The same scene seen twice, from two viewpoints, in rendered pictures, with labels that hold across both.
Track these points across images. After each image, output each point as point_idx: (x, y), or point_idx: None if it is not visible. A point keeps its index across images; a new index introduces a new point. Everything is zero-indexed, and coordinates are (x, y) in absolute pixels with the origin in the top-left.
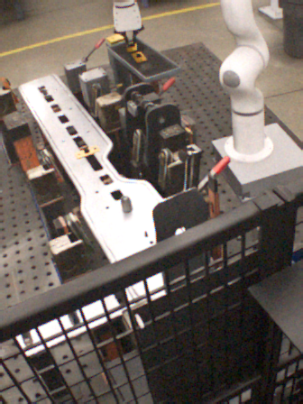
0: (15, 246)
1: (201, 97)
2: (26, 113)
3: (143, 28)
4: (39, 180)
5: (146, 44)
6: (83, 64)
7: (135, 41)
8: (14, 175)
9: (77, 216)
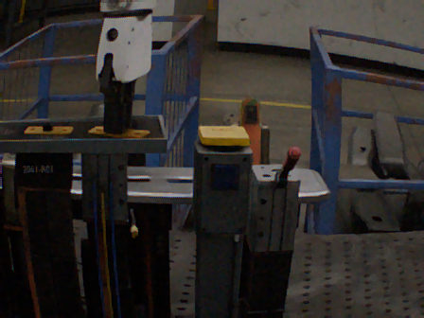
0: None
1: None
2: (414, 294)
3: (99, 89)
4: None
5: (96, 139)
6: (257, 178)
7: (107, 119)
8: (180, 288)
9: None
